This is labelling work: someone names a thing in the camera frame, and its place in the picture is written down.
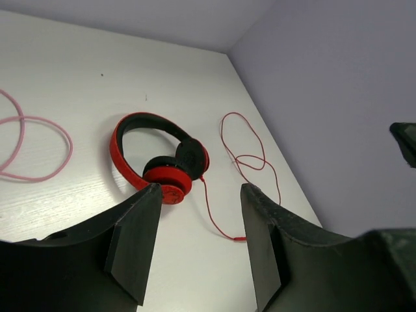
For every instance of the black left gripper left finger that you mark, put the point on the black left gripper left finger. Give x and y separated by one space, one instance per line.
101 264

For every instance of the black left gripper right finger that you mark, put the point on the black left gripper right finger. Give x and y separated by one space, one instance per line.
298 266

